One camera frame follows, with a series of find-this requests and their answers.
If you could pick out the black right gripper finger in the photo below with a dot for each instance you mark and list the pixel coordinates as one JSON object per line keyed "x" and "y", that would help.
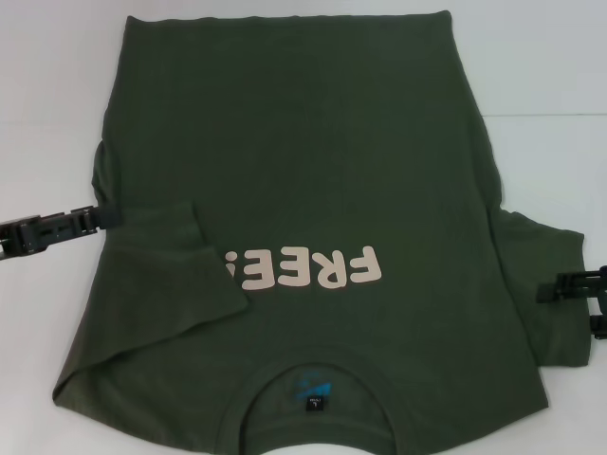
{"x": 569, "y": 288}

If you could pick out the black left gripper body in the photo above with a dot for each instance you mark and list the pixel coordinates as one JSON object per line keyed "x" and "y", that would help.
{"x": 12, "y": 239}

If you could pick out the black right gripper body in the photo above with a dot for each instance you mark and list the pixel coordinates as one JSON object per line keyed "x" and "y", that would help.
{"x": 601, "y": 317}

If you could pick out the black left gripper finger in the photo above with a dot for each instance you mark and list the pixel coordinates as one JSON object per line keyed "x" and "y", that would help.
{"x": 66, "y": 225}

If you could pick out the dark green FREE! t-shirt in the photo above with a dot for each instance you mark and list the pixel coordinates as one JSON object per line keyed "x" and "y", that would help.
{"x": 303, "y": 142}

